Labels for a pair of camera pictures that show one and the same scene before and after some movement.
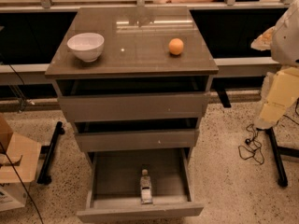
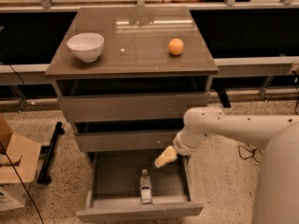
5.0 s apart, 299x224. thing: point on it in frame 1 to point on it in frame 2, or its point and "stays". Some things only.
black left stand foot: [48, 153] stays
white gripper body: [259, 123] to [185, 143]
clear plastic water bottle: [146, 188] stays
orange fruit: [176, 46] stays
